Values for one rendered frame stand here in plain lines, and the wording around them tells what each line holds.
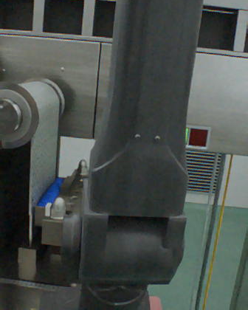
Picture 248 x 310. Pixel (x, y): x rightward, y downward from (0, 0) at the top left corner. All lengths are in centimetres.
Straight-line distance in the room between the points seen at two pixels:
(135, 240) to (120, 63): 11
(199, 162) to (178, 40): 338
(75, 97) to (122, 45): 90
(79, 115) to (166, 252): 89
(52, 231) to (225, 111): 62
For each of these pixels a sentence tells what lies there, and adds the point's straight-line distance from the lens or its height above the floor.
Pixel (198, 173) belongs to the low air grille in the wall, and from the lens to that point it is 359.
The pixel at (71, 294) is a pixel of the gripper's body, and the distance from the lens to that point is 41.
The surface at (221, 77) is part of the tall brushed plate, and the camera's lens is 110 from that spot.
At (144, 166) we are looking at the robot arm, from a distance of 21.
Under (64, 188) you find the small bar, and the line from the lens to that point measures 96.
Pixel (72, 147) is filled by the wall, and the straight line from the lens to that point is 357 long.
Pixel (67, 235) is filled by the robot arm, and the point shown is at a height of 127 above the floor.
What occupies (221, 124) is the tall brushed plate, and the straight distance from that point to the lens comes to 111.
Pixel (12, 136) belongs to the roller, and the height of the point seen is 121.
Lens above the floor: 139
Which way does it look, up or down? 13 degrees down
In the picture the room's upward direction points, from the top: 6 degrees clockwise
